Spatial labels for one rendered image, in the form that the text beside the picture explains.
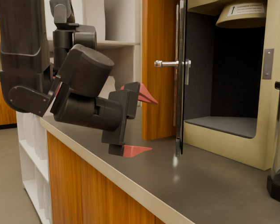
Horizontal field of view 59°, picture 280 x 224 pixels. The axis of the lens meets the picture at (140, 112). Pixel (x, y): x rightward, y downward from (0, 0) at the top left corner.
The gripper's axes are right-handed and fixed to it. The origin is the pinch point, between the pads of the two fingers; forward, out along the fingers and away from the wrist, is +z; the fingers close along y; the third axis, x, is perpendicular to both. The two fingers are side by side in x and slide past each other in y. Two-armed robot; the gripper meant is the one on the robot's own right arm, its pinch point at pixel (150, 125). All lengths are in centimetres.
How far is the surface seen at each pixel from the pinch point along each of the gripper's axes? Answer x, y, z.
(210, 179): -4.3, -9.7, 16.4
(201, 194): -7.2, -12.4, 9.9
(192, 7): 8.4, 39.1, 17.4
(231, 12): -3.6, 34.1, 19.9
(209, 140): 6.7, 0.5, 29.3
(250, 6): -8.0, 34.7, 21.4
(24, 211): 186, -69, 32
